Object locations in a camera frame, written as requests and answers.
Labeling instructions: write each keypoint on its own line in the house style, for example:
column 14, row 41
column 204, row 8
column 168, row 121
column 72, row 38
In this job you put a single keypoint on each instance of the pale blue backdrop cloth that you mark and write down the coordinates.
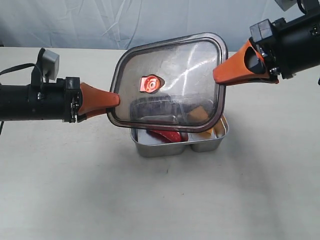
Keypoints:
column 122, row 24

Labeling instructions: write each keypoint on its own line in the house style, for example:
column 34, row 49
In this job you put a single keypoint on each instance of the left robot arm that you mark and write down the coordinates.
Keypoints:
column 13, row 103

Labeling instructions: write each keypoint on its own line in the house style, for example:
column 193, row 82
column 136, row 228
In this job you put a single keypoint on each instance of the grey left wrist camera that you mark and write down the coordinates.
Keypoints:
column 49, row 62

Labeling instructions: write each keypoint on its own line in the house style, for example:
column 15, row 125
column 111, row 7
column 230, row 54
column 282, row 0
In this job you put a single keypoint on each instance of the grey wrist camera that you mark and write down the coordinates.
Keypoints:
column 49, row 62
column 287, row 4

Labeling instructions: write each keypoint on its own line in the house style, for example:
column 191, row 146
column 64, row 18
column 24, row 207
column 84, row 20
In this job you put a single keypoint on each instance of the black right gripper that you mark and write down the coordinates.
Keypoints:
column 289, row 48

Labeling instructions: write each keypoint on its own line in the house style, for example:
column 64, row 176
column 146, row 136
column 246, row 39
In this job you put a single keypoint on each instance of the yellow cheese wedge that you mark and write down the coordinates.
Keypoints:
column 199, row 115

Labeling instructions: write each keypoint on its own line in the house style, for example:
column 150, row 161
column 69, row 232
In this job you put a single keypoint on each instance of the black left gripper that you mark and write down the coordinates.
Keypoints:
column 61, row 100

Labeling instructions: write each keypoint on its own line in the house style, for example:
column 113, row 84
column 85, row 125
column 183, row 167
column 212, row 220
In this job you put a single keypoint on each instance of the red toy sausage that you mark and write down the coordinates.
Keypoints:
column 169, row 136

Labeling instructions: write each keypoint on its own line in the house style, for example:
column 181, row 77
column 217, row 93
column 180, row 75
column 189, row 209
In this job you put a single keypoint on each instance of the transparent lid with orange seal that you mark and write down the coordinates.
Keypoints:
column 160, row 83

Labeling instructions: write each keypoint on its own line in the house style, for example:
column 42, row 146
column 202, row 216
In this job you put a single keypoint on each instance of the steel two-compartment lunch box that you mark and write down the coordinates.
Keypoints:
column 149, row 145

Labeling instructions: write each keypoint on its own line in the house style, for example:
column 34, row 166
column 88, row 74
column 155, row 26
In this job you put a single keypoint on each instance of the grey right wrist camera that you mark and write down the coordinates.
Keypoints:
column 287, row 4

